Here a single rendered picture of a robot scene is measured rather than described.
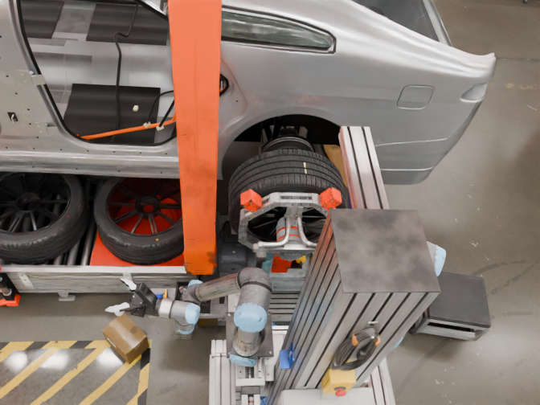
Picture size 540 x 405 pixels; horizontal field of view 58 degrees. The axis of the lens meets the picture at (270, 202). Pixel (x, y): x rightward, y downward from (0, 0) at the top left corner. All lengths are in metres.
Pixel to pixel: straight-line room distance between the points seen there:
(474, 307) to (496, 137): 2.11
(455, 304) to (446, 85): 1.41
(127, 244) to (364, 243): 2.00
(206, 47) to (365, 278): 0.90
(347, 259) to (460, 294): 2.22
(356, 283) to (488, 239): 3.07
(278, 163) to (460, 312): 1.54
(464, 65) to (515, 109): 2.85
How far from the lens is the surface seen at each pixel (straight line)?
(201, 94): 1.81
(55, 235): 3.19
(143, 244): 3.04
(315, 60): 2.41
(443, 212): 4.21
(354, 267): 1.25
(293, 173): 2.51
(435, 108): 2.76
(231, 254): 3.09
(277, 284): 3.29
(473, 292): 3.47
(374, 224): 1.33
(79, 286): 3.31
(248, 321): 1.80
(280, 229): 2.63
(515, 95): 5.66
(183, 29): 1.65
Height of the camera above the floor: 3.07
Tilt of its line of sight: 53 degrees down
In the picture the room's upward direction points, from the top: 10 degrees clockwise
